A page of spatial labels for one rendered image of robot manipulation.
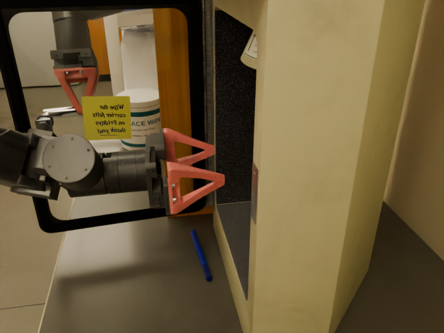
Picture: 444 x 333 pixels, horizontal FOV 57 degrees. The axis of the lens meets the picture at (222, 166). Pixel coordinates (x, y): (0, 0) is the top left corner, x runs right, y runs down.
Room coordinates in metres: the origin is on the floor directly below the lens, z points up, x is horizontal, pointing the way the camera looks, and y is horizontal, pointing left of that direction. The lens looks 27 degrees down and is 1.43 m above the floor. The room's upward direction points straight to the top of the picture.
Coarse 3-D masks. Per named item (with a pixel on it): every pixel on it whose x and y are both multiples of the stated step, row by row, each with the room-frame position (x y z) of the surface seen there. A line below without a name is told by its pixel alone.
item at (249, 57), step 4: (252, 32) 0.53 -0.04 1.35; (252, 36) 0.52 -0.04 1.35; (248, 40) 0.54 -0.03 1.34; (252, 40) 0.51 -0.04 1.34; (248, 44) 0.52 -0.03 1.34; (252, 44) 0.51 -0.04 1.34; (256, 44) 0.50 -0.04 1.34; (244, 48) 0.54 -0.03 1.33; (248, 48) 0.51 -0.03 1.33; (252, 48) 0.50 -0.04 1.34; (256, 48) 0.50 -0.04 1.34; (244, 52) 0.52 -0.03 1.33; (248, 52) 0.51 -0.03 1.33; (252, 52) 0.50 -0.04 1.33; (256, 52) 0.49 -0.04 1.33; (244, 56) 0.52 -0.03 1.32; (248, 56) 0.50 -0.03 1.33; (252, 56) 0.50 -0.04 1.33; (256, 56) 0.49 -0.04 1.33; (244, 60) 0.51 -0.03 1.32; (248, 60) 0.50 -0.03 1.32; (252, 60) 0.49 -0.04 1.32; (256, 60) 0.49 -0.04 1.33; (248, 64) 0.50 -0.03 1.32; (252, 64) 0.49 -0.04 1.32; (256, 64) 0.48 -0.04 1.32; (252, 68) 0.49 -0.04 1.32
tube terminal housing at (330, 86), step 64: (256, 0) 0.41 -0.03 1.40; (320, 0) 0.39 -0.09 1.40; (384, 0) 0.40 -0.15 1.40; (320, 64) 0.39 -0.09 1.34; (384, 64) 0.43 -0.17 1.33; (256, 128) 0.40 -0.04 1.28; (320, 128) 0.39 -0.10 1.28; (384, 128) 0.48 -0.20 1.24; (320, 192) 0.39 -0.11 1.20; (384, 192) 0.56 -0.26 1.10; (256, 256) 0.38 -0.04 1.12; (320, 256) 0.39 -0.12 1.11; (256, 320) 0.38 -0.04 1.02; (320, 320) 0.39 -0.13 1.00
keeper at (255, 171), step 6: (252, 162) 0.40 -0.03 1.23; (252, 168) 0.40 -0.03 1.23; (252, 174) 0.40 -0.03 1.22; (252, 180) 0.40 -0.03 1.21; (252, 186) 0.40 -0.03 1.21; (252, 192) 0.40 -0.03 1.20; (252, 198) 0.40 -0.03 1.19; (252, 204) 0.39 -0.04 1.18; (252, 210) 0.39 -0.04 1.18; (252, 216) 0.39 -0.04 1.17
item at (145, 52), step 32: (32, 32) 0.61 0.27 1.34; (64, 32) 0.62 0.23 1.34; (96, 32) 0.63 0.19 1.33; (128, 32) 0.65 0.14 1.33; (160, 32) 0.66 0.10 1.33; (32, 64) 0.61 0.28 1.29; (64, 64) 0.62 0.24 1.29; (96, 64) 0.63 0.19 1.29; (128, 64) 0.64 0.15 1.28; (160, 64) 0.66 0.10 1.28; (32, 96) 0.61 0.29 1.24; (64, 96) 0.62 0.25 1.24; (96, 96) 0.63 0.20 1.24; (128, 96) 0.64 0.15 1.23; (160, 96) 0.66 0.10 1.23; (32, 128) 0.60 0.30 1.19; (64, 128) 0.62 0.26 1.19; (96, 128) 0.63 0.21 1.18; (128, 128) 0.64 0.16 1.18; (160, 128) 0.66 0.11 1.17; (160, 160) 0.65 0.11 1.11; (64, 192) 0.61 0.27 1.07; (128, 192) 0.64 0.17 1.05
